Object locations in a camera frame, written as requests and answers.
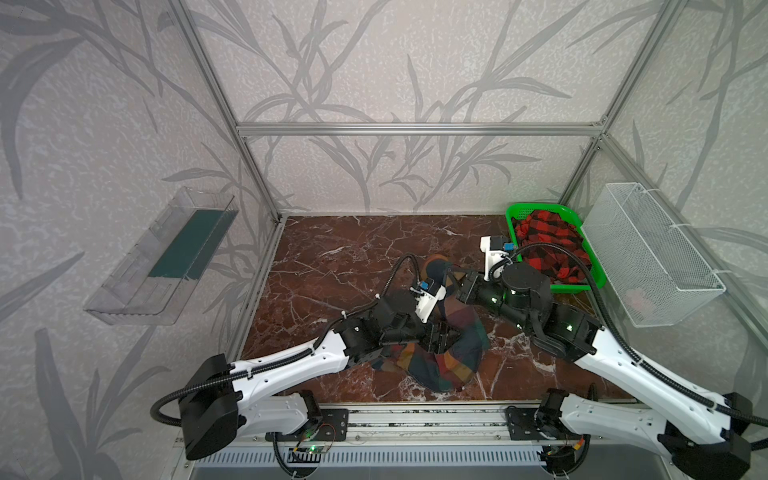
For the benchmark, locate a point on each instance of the red black plaid shirt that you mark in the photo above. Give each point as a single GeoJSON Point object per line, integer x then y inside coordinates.
{"type": "Point", "coordinates": [560, 253]}

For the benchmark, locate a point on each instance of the aluminium frame bars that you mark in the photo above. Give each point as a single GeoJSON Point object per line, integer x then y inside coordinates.
{"type": "Point", "coordinates": [719, 220]}

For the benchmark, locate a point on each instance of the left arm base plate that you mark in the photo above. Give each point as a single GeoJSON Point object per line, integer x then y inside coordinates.
{"type": "Point", "coordinates": [333, 426]}

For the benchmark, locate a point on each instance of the clear plastic wall bin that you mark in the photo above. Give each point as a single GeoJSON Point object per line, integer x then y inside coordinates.
{"type": "Point", "coordinates": [154, 281]}

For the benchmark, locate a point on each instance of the aluminium front rail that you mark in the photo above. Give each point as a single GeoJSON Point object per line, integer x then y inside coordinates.
{"type": "Point", "coordinates": [481, 424]}

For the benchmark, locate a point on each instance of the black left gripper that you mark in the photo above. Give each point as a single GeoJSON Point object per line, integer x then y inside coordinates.
{"type": "Point", "coordinates": [429, 324]}

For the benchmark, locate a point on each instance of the green plastic basket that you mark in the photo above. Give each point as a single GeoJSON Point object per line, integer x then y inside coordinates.
{"type": "Point", "coordinates": [520, 211]}

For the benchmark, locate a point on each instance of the pink object in basket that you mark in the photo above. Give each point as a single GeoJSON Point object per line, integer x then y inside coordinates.
{"type": "Point", "coordinates": [638, 300]}

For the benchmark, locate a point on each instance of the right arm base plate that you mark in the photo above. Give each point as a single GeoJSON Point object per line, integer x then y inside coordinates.
{"type": "Point", "coordinates": [522, 424]}

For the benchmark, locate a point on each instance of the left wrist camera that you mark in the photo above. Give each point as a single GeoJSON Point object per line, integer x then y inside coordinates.
{"type": "Point", "coordinates": [428, 293]}

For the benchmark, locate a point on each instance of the white wire mesh basket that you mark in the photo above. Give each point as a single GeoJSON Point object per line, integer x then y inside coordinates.
{"type": "Point", "coordinates": [640, 246]}

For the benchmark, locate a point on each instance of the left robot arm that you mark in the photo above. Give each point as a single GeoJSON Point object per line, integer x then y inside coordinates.
{"type": "Point", "coordinates": [224, 400]}

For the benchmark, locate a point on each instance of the multicolour plaid shirt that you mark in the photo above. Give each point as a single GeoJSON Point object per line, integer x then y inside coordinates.
{"type": "Point", "coordinates": [450, 358]}

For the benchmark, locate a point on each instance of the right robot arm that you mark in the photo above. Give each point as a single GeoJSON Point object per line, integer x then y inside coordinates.
{"type": "Point", "coordinates": [699, 431]}

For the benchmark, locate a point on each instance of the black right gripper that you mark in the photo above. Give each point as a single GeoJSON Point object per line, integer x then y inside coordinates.
{"type": "Point", "coordinates": [466, 288]}

